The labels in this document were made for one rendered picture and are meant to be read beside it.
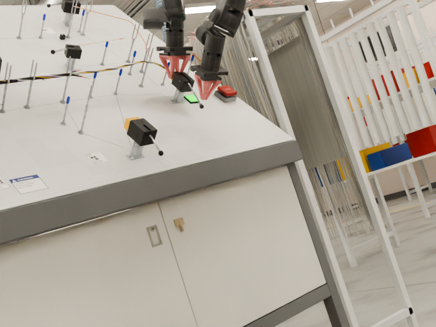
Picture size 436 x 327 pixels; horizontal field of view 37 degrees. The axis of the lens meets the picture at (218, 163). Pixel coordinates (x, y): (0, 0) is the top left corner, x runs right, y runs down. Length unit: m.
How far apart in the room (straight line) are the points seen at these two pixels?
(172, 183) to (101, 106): 0.37
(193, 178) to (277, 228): 0.37
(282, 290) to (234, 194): 0.32
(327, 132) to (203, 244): 1.21
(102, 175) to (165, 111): 0.44
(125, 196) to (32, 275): 0.30
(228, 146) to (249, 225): 0.24
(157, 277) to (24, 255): 0.36
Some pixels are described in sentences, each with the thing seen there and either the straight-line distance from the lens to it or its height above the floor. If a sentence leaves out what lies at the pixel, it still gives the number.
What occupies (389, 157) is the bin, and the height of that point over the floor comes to 0.71.
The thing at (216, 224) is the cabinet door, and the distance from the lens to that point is 1.83.
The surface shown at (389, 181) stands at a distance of 11.93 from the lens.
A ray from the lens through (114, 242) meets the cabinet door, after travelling 1.62.
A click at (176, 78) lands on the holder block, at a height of 1.16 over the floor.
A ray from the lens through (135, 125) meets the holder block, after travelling 1.68.
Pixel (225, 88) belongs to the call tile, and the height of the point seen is 1.11.
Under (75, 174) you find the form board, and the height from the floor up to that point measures 0.92.
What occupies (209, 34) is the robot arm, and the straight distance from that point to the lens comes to 1.93.
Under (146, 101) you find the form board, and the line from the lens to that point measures 2.03.
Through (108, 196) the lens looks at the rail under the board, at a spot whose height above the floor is 0.84.
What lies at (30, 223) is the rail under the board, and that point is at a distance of 1.48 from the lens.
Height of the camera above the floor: 0.72
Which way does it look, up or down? 4 degrees up
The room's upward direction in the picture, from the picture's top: 18 degrees counter-clockwise
